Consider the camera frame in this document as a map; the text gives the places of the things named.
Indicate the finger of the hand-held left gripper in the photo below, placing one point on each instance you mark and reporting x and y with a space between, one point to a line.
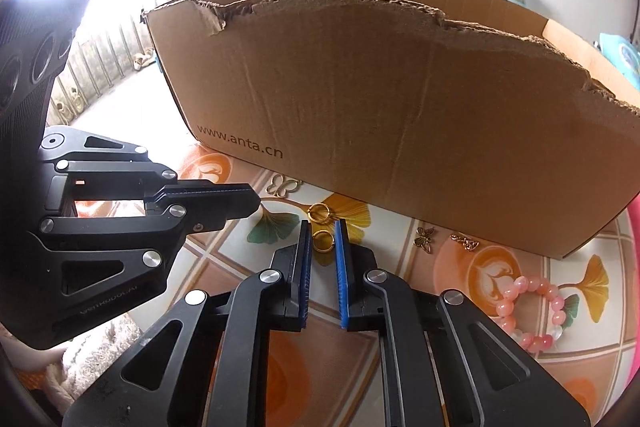
150 237
220 199

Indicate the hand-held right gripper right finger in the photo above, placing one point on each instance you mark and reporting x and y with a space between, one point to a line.
342 277

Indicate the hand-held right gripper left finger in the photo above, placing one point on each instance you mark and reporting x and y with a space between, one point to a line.
306 277

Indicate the gold butterfly outline charm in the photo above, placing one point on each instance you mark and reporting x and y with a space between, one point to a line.
282 187

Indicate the brown cardboard box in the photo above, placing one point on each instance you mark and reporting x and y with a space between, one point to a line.
400 107

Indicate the person's left forearm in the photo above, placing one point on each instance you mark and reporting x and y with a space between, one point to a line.
30 367

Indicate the metal balcony railing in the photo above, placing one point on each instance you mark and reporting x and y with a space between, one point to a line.
100 67

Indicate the bronze filigree butterfly charm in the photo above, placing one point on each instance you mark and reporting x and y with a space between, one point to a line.
425 239

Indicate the white fluffy towel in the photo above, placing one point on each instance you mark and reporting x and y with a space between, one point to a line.
100 347

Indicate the beige slipper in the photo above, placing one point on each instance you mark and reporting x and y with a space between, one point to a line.
142 59

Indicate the blue patterned pillow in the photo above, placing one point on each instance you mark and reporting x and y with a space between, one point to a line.
622 54

